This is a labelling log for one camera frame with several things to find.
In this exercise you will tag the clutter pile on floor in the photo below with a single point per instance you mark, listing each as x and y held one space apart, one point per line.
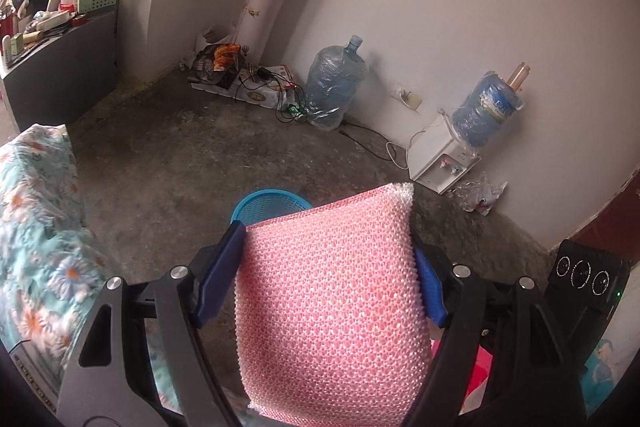
218 66

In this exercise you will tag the blue jug on dispenser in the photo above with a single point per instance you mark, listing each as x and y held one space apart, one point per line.
485 110

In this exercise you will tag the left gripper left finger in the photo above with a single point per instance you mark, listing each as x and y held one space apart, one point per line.
139 359

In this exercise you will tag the blue mesh trash basket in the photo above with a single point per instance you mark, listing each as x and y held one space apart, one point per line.
267 204

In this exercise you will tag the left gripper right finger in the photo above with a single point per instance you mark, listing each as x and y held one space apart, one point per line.
532 380

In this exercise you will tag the empty blue water jug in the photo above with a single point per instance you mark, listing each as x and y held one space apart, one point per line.
333 79

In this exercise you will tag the water dispenser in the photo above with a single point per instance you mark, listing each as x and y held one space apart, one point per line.
438 157

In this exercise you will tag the floral quilt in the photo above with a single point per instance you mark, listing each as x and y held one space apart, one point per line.
52 265

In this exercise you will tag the pink mesh sponge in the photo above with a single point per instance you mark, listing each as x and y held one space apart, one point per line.
329 318

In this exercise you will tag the dark grey cabinet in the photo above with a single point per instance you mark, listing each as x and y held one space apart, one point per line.
65 76

